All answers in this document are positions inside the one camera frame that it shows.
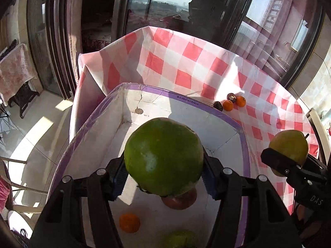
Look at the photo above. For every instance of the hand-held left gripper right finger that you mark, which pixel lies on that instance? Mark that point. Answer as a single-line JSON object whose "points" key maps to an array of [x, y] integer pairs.
{"points": [[208, 186]]}

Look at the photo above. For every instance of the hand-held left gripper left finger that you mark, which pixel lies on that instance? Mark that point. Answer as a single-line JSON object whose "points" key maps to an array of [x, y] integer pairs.
{"points": [[117, 186]]}

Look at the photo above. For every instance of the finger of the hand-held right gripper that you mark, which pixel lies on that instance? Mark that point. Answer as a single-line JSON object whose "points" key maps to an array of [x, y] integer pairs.
{"points": [[279, 161]]}

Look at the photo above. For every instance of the yellow green pomelo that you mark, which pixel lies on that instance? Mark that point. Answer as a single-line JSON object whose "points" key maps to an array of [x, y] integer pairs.
{"points": [[291, 144]]}

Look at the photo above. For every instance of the large green pomelo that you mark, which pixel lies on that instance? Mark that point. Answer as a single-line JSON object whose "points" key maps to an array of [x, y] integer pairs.
{"points": [[163, 155]]}

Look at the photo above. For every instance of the white foam box purple tape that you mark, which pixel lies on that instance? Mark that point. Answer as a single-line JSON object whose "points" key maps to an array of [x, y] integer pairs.
{"points": [[181, 108]]}

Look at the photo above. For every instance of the red apple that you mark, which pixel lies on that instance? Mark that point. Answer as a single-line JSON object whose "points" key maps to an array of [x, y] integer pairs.
{"points": [[179, 202]]}

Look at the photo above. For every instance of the small orange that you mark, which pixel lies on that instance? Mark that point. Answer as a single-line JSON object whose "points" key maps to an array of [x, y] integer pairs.
{"points": [[228, 106], [129, 223], [240, 101]]}

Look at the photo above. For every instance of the white chair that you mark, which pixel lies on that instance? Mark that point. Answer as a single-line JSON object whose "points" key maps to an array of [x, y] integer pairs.
{"points": [[316, 129]]}

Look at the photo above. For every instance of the green fruit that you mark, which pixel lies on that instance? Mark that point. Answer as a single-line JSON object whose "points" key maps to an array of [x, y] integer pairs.
{"points": [[181, 240]]}

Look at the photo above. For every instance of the dark passion fruit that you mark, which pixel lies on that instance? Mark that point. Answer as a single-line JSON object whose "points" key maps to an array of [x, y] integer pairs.
{"points": [[217, 105], [231, 97]]}

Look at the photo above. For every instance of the red white checked tablecloth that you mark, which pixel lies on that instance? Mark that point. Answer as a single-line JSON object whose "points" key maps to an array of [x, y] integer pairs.
{"points": [[186, 62]]}

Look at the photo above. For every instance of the floral cloth covered table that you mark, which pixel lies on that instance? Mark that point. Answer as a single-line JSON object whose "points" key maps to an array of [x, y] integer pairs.
{"points": [[15, 67]]}

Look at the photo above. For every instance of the pink curtain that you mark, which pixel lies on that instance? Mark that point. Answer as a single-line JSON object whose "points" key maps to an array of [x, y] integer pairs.
{"points": [[76, 18]]}

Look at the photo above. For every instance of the sliding glass door frame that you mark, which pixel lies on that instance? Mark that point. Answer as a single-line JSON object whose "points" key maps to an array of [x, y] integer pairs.
{"points": [[58, 44]]}

